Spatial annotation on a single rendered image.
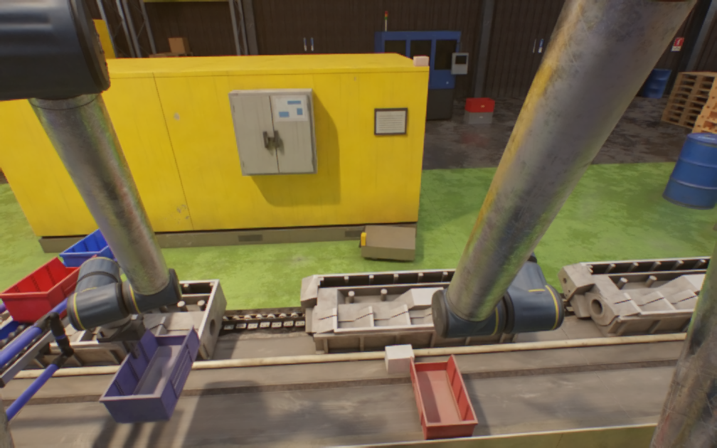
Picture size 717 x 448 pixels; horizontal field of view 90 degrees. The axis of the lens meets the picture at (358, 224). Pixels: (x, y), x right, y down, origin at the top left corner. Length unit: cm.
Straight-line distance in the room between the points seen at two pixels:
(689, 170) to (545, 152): 598
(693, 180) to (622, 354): 444
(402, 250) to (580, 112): 330
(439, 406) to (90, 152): 150
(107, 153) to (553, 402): 180
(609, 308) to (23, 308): 249
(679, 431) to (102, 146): 99
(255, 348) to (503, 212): 162
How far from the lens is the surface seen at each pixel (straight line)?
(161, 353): 174
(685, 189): 650
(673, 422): 68
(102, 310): 123
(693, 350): 63
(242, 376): 188
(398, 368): 179
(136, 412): 150
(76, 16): 70
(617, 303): 226
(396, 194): 395
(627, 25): 42
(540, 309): 89
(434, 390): 178
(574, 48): 43
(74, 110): 77
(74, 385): 220
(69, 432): 203
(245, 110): 350
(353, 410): 170
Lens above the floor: 216
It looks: 29 degrees down
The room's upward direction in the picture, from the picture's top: 1 degrees counter-clockwise
